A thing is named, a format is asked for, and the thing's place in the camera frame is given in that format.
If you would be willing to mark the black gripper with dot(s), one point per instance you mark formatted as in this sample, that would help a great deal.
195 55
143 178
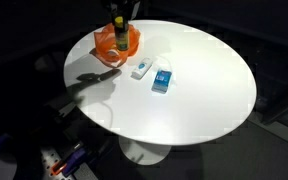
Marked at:
123 6

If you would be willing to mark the yellow-capped dark bottle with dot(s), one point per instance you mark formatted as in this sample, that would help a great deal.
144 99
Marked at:
121 35

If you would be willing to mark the orange plastic bag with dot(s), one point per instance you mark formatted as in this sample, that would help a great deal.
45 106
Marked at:
104 45

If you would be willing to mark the white bottle with blue label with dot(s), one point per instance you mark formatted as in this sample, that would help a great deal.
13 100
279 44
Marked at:
142 68

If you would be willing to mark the blue rectangular box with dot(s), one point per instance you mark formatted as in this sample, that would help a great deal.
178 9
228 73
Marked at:
161 80

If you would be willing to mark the white round table base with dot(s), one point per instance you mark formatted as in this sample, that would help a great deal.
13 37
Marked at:
144 152

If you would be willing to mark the perforated metal plate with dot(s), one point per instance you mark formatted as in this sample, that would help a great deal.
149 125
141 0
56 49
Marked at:
50 161

